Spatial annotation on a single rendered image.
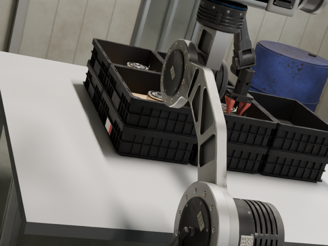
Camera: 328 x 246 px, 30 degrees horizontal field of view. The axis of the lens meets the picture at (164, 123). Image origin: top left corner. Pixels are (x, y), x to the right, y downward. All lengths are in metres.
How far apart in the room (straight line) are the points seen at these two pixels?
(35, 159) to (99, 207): 0.32
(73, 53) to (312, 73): 1.72
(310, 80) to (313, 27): 0.84
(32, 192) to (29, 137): 0.41
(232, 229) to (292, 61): 3.07
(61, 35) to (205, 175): 3.10
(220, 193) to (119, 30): 3.25
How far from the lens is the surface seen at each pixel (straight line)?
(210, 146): 1.53
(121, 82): 2.29
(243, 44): 2.42
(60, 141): 2.23
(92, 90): 2.72
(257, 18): 4.94
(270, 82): 4.44
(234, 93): 2.46
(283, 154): 2.45
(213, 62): 1.76
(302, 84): 4.45
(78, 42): 4.53
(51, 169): 2.00
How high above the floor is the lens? 1.55
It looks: 18 degrees down
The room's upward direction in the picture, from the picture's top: 16 degrees clockwise
